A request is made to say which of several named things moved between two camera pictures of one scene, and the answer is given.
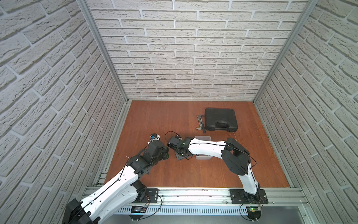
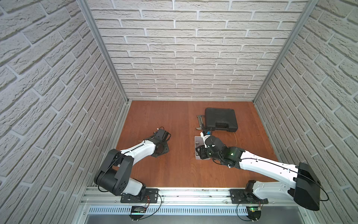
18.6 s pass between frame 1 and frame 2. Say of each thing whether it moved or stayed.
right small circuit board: stayed
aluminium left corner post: stayed
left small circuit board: stayed
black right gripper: moved
